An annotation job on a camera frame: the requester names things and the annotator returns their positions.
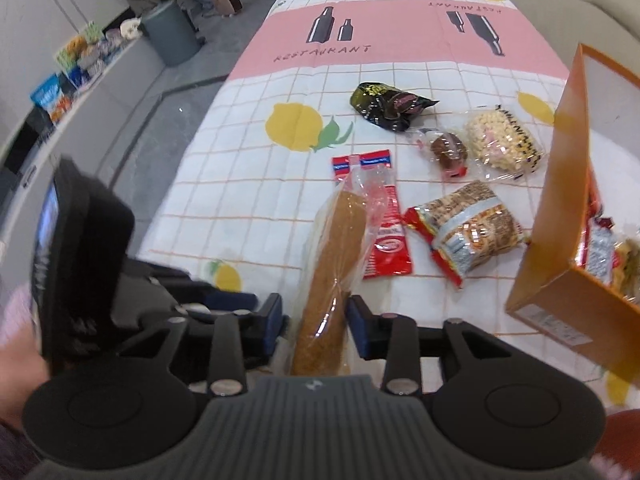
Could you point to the grey round planter pot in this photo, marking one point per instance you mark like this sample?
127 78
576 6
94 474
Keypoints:
170 32

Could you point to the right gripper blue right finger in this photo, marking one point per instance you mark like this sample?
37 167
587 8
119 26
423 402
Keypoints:
369 331

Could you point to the beige sofa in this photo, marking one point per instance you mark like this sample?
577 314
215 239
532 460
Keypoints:
609 26

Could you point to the blue snack bag on shelf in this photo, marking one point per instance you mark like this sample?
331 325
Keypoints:
52 98

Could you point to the peanut snack bag red trim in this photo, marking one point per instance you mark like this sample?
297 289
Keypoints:
465 228

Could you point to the pink white picnic mat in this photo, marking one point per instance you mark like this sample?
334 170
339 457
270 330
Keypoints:
239 213

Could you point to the black and yellow snack bag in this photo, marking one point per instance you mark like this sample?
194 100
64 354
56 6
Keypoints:
387 107

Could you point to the person's left hand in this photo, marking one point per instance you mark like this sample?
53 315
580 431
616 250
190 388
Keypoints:
23 370

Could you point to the sliced bread loaf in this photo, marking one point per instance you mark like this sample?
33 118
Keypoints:
338 249

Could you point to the popcorn snack bag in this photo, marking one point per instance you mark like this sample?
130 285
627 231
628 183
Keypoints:
501 145

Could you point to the white low tv cabinet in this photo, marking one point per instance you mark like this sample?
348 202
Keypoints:
86 134

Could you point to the pink small heater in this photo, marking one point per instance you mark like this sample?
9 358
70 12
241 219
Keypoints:
228 7

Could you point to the chocolate bun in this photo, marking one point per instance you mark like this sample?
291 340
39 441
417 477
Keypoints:
443 148

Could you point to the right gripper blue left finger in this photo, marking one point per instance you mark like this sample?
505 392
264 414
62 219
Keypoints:
260 323

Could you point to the red snack packet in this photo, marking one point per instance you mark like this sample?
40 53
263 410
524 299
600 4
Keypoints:
390 254

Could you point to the orange cardboard box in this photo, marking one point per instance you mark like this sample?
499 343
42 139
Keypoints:
595 139

